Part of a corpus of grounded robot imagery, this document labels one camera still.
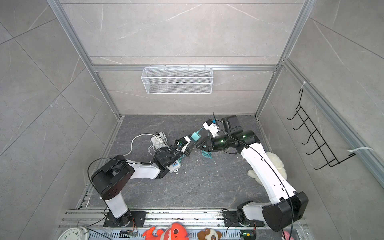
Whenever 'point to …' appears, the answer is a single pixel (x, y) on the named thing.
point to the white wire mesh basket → (177, 79)
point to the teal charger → (196, 136)
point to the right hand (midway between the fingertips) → (199, 146)
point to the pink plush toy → (287, 235)
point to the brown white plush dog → (209, 234)
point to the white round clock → (80, 233)
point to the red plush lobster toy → (174, 231)
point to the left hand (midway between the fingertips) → (194, 134)
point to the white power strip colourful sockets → (174, 167)
